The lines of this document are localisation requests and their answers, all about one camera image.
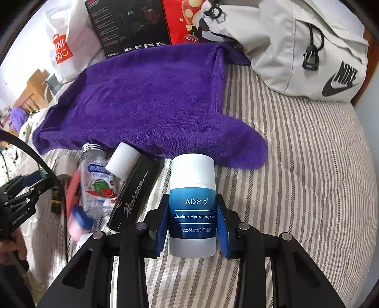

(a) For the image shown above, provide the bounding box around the blue white Vaseline balm stick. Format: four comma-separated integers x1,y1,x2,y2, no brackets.
168,153,217,258

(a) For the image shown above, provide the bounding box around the black Horizon box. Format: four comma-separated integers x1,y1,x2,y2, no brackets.
107,155,161,232

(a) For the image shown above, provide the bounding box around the left hand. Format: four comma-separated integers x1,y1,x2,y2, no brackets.
1,228,28,266

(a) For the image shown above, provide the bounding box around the pink tube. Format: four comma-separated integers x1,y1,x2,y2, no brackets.
66,169,81,225

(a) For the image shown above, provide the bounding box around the clear candy jar silver lid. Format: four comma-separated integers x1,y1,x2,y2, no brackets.
80,143,119,219

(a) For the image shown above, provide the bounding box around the pink bottle blue cap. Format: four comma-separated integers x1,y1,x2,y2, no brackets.
68,205,94,242

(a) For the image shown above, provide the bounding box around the small white cylinder bottle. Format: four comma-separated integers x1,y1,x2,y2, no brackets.
105,142,141,180

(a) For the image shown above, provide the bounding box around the striped bed cover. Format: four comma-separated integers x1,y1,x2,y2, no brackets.
21,65,378,307

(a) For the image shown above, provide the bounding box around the wooden chair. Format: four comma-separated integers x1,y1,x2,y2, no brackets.
13,69,53,114

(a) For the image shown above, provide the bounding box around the purple towel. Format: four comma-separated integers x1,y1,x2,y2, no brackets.
33,43,267,169

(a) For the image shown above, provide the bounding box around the white Miniso shopping bag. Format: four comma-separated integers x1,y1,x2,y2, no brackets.
44,1,101,83

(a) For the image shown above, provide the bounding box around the grey Nike backpack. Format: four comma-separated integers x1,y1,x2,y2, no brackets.
201,1,369,103

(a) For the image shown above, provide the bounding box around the black headset box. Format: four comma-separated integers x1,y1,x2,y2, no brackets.
85,0,171,58

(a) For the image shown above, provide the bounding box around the red mushroom gift bag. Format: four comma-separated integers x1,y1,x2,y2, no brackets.
162,0,206,45

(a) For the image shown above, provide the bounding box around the black cable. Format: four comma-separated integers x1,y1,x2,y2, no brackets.
0,129,72,238

